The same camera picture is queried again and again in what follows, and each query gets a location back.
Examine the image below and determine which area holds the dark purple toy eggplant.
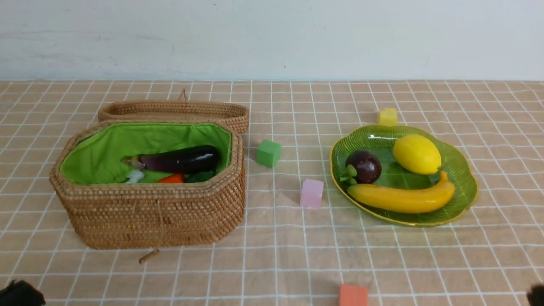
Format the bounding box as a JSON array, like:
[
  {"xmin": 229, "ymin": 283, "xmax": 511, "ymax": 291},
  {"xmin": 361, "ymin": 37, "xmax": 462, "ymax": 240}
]
[{"xmin": 121, "ymin": 144, "xmax": 221, "ymax": 174}]

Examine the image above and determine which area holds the dark purple toy mangosteen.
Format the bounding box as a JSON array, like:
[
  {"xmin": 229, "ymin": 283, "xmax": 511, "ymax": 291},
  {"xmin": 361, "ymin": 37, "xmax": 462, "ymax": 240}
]
[{"xmin": 340, "ymin": 150, "xmax": 382, "ymax": 185}]

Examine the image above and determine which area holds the orange toy carrot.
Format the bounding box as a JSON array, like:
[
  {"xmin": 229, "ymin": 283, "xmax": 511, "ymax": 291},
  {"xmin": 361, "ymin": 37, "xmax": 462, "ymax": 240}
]
[{"xmin": 157, "ymin": 171, "xmax": 217, "ymax": 184}]

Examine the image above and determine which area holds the yellow toy banana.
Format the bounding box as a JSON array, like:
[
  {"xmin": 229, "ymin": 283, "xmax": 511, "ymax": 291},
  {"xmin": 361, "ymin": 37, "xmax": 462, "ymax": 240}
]
[{"xmin": 346, "ymin": 171, "xmax": 456, "ymax": 214}]

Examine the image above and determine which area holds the yellow toy lemon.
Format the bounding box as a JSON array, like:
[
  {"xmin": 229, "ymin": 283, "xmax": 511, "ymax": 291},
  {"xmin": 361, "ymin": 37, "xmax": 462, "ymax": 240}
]
[{"xmin": 393, "ymin": 134, "xmax": 442, "ymax": 176}]

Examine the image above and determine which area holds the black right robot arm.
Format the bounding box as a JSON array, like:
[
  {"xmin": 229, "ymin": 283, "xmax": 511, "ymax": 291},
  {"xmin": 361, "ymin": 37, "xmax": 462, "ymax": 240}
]
[{"xmin": 526, "ymin": 283, "xmax": 544, "ymax": 306}]

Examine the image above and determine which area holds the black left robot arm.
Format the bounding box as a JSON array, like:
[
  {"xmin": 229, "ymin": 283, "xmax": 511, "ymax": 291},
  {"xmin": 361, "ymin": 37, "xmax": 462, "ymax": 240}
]
[{"xmin": 0, "ymin": 280, "xmax": 46, "ymax": 306}]

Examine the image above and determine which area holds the green foam cube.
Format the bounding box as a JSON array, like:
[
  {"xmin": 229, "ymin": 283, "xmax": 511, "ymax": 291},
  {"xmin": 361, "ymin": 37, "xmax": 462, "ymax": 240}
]
[{"xmin": 256, "ymin": 139, "xmax": 282, "ymax": 168}]

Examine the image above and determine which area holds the woven rattan basket lid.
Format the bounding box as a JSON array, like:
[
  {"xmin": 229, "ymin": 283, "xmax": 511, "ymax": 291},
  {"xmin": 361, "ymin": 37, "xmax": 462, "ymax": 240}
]
[{"xmin": 97, "ymin": 89, "xmax": 250, "ymax": 133}]

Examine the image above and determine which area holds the pink foam cube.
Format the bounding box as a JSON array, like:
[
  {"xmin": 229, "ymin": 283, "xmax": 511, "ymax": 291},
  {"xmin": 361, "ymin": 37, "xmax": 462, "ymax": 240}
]
[{"xmin": 300, "ymin": 178, "xmax": 324, "ymax": 208}]

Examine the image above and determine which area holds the checkered beige tablecloth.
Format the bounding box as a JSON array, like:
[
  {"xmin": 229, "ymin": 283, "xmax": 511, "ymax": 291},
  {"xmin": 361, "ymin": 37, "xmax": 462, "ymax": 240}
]
[{"xmin": 0, "ymin": 80, "xmax": 543, "ymax": 306}]

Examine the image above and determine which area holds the green glass leaf plate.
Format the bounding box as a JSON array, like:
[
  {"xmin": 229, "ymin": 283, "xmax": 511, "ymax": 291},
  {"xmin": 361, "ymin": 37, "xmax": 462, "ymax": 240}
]
[{"xmin": 329, "ymin": 125, "xmax": 479, "ymax": 228}]

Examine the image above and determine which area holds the yellow foam cube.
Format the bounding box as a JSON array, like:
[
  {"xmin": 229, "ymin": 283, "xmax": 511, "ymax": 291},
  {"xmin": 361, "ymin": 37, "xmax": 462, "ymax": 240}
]
[{"xmin": 377, "ymin": 108, "xmax": 398, "ymax": 127}]

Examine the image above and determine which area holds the orange foam cube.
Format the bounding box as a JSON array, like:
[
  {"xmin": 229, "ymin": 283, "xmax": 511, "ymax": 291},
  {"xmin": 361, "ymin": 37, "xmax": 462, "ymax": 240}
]
[{"xmin": 338, "ymin": 283, "xmax": 368, "ymax": 306}]

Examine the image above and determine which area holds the woven rattan basket green lining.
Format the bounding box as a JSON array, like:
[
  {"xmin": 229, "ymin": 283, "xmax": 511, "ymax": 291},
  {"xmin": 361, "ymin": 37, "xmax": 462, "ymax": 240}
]
[{"xmin": 49, "ymin": 119, "xmax": 246, "ymax": 250}]

